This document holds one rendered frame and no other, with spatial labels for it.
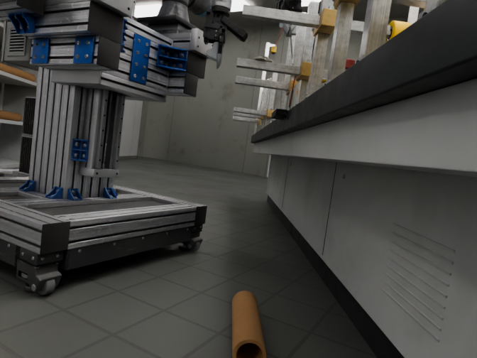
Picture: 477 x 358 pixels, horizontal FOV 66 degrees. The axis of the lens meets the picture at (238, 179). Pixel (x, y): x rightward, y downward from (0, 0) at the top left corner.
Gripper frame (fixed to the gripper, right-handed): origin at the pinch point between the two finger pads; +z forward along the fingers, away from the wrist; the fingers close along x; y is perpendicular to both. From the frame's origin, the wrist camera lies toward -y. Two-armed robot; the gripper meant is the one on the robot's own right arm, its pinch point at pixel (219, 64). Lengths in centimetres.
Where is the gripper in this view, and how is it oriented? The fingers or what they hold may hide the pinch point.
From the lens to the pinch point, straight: 147.6
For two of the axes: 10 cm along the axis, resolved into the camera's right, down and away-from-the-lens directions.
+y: -9.9, -1.3, -0.3
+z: -1.3, 9.9, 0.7
